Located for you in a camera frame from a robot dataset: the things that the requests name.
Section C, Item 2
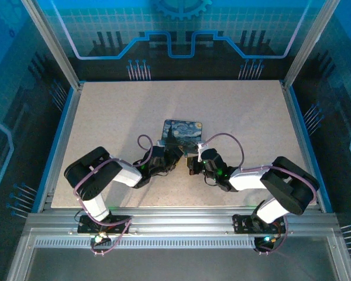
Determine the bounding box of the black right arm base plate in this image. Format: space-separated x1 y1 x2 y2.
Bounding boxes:
231 213 287 235

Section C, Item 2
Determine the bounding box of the slotted grey cable duct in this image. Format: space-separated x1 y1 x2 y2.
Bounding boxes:
34 238 260 248

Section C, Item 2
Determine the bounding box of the starry night painted box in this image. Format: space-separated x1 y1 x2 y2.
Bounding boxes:
161 118 205 156

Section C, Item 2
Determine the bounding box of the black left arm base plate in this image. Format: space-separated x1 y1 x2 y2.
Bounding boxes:
77 214 132 235

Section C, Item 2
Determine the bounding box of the aluminium side frame rail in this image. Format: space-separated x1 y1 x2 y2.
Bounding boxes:
36 82 85 212
280 81 332 213

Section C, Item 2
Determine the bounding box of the aluminium frame post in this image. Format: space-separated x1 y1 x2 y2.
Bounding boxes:
282 0 341 89
20 0 83 89

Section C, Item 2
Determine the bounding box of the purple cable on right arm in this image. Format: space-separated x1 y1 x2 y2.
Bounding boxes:
204 132 319 256

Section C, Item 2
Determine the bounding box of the aluminium front frame rail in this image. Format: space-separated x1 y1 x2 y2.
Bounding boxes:
25 205 342 238

